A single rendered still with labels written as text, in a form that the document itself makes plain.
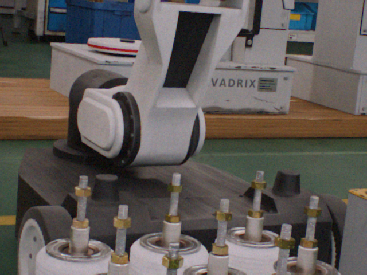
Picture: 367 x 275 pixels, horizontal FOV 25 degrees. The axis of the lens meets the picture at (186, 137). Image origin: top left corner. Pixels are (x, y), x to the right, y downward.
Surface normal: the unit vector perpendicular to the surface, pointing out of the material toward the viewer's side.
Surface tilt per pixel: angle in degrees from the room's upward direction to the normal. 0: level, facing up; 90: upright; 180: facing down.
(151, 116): 120
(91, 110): 90
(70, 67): 90
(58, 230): 37
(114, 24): 92
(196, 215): 0
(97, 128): 90
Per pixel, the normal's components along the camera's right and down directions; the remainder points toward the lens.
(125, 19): 0.52, 0.24
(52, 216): 0.20, -0.86
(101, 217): 0.38, -0.54
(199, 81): -0.89, 0.00
